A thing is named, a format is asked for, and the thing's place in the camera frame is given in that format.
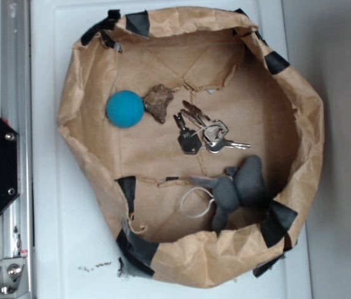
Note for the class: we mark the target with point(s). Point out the grey plush toy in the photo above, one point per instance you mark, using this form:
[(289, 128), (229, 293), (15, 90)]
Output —
[(244, 186)]

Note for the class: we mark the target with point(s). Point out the brown rock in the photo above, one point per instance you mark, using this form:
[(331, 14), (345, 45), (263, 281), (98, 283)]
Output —
[(157, 101)]

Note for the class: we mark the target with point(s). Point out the silver key bunch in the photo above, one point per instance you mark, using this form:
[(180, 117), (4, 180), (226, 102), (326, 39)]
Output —
[(198, 131)]

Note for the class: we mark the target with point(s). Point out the blue rubber ball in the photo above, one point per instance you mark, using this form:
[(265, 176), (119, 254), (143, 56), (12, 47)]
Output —
[(125, 109)]

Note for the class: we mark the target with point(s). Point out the aluminium rail profile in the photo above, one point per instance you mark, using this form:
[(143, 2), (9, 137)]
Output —
[(16, 108)]

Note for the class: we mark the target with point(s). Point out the metal corner bracket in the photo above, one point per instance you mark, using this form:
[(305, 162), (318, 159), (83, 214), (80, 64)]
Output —
[(13, 277)]

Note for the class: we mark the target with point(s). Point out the brown paper bag bin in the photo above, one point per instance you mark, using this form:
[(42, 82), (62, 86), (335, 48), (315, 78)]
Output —
[(216, 60)]

